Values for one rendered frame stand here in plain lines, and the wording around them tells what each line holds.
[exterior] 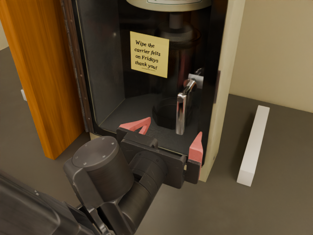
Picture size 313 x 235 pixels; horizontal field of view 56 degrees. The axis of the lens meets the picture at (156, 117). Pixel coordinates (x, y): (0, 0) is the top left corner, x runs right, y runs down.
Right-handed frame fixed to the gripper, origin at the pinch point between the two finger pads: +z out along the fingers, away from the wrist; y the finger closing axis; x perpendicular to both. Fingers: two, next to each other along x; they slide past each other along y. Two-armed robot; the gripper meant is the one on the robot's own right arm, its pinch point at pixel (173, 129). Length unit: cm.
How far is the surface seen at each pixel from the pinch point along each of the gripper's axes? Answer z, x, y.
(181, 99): 2.2, -5.3, -0.5
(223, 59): 8.7, -10.6, -5.2
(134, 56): 7.5, -8.3, 11.2
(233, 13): 9.8, -18.1, -5.4
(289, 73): 52, 12, -18
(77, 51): 7.6, -6.5, 24.6
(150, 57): 7.5, -8.8, 7.8
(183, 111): 2.5, -2.5, -0.9
